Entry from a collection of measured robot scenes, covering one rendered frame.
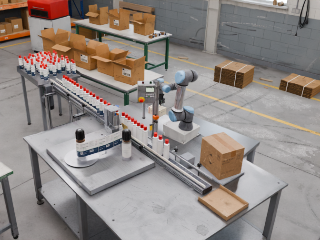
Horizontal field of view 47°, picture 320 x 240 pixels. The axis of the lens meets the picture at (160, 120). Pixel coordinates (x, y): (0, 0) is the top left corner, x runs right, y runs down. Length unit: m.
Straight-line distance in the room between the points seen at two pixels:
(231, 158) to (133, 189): 0.86
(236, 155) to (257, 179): 0.31
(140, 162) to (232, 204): 0.90
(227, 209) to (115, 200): 0.88
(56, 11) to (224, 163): 6.30
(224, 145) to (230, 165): 0.18
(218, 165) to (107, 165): 0.97
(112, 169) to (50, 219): 1.17
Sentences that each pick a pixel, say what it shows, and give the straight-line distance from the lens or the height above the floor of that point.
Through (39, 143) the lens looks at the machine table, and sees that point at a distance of 3.85.
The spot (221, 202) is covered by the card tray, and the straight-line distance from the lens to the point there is 3.08.
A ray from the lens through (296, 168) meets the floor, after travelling 5.24.
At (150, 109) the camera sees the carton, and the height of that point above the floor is 1.00.
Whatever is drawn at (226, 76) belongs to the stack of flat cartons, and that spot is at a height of 0.17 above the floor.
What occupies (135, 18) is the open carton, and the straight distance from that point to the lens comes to 7.88.
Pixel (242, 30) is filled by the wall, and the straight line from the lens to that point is 8.96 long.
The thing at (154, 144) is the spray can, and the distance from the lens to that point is 3.45.
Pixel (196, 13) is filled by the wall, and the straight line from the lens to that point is 9.55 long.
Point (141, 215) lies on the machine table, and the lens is 2.90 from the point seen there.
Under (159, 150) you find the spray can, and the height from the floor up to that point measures 0.94.
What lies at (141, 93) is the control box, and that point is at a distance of 3.45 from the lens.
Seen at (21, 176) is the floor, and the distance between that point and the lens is 4.88.
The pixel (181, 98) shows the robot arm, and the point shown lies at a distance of 3.55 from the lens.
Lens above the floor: 2.79
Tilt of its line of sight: 28 degrees down
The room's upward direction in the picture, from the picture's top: 2 degrees clockwise
